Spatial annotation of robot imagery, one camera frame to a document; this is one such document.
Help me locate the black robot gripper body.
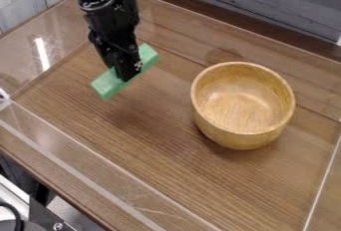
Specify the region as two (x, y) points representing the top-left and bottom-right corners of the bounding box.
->
(81, 0), (140, 50)

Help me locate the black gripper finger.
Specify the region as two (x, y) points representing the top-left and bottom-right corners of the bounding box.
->
(92, 39), (116, 69)
(113, 47), (143, 82)

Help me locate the green rectangular block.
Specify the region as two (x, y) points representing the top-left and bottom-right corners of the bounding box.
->
(91, 43), (160, 101)

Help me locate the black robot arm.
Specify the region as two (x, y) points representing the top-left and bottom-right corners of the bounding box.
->
(79, 0), (142, 82)

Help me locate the brown wooden bowl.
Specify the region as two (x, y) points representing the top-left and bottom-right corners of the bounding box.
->
(190, 62), (295, 150)

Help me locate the clear acrylic tray wall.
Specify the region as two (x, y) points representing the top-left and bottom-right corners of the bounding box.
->
(0, 96), (220, 231)

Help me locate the black metal bracket with bolt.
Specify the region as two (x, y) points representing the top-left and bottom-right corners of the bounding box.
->
(29, 198), (76, 231)

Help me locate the black cable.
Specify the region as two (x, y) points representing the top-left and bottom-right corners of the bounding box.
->
(0, 201), (25, 231)

